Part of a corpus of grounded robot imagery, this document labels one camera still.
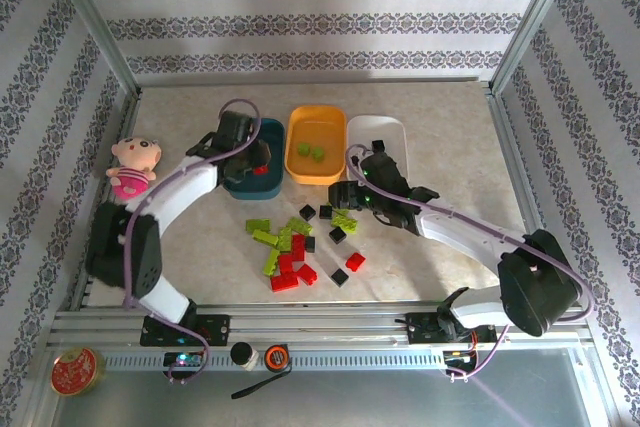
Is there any teal plastic container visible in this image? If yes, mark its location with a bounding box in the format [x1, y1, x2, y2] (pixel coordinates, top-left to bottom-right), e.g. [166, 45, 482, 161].
[223, 118, 287, 202]

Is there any white plastic container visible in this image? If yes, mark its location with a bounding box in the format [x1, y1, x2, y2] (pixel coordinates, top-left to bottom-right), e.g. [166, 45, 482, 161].
[345, 115, 407, 183]

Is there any orange plastic container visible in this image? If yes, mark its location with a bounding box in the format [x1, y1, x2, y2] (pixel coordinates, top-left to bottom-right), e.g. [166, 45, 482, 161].
[283, 105, 348, 186]

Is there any pink plush doll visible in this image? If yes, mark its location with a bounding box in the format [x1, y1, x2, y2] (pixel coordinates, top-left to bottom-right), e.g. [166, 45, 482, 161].
[105, 134, 162, 203]

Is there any orange black tape measure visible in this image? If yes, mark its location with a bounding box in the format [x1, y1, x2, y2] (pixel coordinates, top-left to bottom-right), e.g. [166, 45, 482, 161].
[230, 343, 294, 401]

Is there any white bottle black cap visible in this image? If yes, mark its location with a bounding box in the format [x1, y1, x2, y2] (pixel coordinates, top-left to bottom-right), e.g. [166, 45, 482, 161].
[229, 341, 260, 372]

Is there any right black controller board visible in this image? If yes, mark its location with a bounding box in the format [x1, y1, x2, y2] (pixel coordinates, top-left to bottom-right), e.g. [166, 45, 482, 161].
[443, 349, 480, 367]

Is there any black controller board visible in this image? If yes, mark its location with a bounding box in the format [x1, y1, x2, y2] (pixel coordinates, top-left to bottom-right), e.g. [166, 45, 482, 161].
[443, 349, 480, 367]
[163, 350, 207, 369]

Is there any left black controller board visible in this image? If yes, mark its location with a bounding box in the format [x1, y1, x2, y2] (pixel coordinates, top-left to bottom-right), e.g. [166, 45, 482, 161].
[163, 350, 207, 369]

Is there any grey metal plate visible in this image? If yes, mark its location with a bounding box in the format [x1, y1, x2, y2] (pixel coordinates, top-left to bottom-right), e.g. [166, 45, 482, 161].
[47, 349, 611, 427]

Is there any red round tin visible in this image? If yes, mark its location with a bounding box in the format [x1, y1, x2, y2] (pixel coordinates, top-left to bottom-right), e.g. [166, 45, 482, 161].
[49, 346, 105, 398]

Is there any aluminium back rail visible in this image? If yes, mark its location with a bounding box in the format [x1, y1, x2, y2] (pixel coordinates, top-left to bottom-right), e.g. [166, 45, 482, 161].
[135, 75, 494, 91]

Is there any aluminium side rail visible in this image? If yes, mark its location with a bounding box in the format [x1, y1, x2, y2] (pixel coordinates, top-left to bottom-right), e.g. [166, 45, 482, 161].
[485, 89, 586, 311]
[69, 89, 144, 311]

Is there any aluminium mounting rail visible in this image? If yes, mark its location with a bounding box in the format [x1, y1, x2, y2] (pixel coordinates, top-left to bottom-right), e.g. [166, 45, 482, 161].
[47, 302, 596, 351]

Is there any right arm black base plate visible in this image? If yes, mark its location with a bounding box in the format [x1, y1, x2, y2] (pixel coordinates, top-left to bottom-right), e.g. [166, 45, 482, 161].
[407, 313, 497, 346]

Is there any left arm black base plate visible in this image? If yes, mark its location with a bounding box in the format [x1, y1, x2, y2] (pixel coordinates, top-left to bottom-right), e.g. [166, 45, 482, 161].
[140, 314, 232, 348]

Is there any slotted metal cable duct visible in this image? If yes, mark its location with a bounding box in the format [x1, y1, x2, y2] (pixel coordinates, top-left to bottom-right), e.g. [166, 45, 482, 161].
[102, 350, 449, 371]

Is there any aluminium frame post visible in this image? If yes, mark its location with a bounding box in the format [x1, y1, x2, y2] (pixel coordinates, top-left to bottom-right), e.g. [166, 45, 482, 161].
[42, 0, 145, 98]
[487, 0, 587, 96]

